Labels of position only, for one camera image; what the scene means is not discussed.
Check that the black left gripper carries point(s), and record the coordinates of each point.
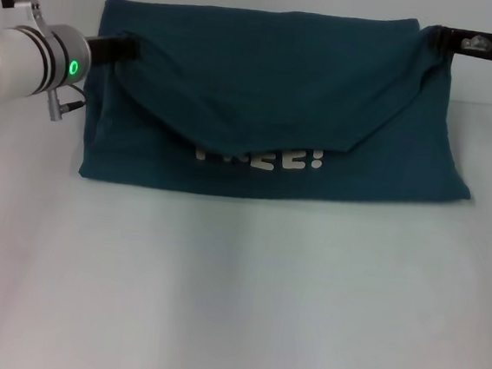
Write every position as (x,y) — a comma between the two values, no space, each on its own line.
(108,49)

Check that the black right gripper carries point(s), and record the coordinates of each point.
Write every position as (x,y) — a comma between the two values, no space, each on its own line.
(473,46)

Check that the teal blue t-shirt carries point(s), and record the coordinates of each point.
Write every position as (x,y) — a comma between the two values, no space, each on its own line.
(258,98)

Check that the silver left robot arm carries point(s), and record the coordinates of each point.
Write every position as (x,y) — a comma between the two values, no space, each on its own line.
(23,58)

